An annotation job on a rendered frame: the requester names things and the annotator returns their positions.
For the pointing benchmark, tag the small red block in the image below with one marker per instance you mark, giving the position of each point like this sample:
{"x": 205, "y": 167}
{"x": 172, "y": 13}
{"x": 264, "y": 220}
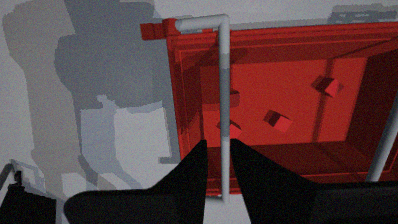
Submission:
{"x": 235, "y": 130}
{"x": 235, "y": 99}
{"x": 280, "y": 122}
{"x": 330, "y": 87}

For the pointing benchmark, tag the red plastic tray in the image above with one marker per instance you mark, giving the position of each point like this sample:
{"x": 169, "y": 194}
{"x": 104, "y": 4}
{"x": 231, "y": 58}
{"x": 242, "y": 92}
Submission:
{"x": 331, "y": 139}

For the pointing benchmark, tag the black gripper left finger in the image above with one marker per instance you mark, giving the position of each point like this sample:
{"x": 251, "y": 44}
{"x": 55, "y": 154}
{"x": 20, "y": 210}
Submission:
{"x": 178, "y": 198}

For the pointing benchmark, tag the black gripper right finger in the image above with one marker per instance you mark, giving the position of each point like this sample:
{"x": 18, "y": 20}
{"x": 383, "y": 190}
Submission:
{"x": 274, "y": 194}

